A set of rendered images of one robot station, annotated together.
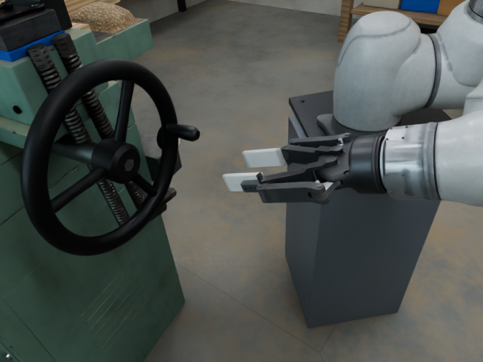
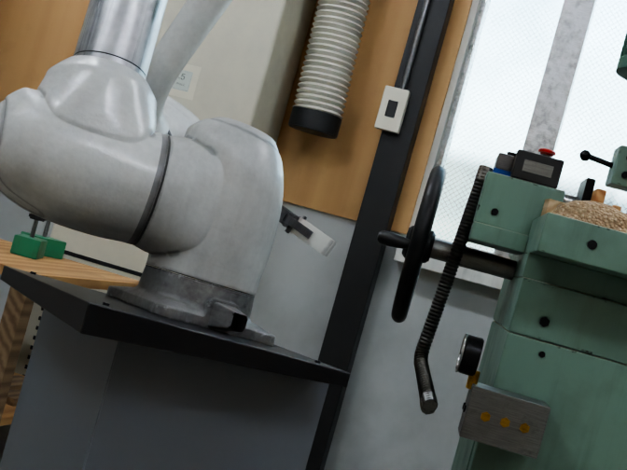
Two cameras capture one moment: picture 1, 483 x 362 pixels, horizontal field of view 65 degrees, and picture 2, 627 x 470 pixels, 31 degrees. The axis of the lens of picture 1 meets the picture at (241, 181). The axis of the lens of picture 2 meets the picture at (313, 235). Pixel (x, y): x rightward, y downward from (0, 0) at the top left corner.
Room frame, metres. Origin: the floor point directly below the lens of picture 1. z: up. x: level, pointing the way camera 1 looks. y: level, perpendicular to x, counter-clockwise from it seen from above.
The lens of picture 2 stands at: (2.19, -0.80, 0.76)
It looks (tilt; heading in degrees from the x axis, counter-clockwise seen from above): 0 degrees down; 156
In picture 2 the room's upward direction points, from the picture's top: 16 degrees clockwise
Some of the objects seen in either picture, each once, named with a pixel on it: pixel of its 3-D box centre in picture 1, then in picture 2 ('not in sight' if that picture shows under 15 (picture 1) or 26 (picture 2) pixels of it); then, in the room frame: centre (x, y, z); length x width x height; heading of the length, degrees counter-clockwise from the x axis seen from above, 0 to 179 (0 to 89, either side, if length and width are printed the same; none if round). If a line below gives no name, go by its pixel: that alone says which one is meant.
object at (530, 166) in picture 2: (19, 19); (526, 168); (0.56, 0.29, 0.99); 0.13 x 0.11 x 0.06; 150
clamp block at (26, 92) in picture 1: (35, 71); (516, 208); (0.55, 0.29, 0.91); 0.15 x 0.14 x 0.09; 150
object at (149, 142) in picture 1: (152, 157); (502, 419); (0.78, 0.22, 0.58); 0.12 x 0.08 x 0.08; 60
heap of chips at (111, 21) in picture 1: (100, 14); (597, 214); (0.82, 0.26, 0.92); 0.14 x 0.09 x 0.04; 60
